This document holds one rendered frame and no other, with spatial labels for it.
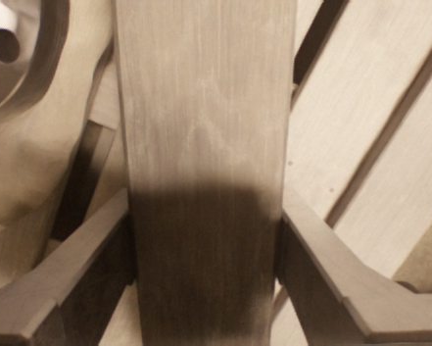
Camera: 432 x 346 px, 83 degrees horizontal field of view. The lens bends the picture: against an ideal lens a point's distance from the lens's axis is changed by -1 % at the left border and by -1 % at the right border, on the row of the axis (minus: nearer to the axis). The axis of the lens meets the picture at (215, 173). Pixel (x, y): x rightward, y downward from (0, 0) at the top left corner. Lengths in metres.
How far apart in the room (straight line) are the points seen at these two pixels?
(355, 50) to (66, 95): 0.30
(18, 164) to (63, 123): 0.07
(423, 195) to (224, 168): 0.28
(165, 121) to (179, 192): 0.05
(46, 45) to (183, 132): 0.18
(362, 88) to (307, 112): 0.07
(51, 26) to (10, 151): 0.14
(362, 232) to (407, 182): 0.08
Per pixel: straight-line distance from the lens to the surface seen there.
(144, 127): 0.16
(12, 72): 0.30
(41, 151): 0.31
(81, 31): 0.27
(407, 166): 0.36
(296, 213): 0.19
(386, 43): 0.35
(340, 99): 0.33
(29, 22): 0.29
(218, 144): 0.16
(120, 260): 0.18
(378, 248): 0.38
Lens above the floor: 0.44
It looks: 75 degrees down
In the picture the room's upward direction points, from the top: 177 degrees clockwise
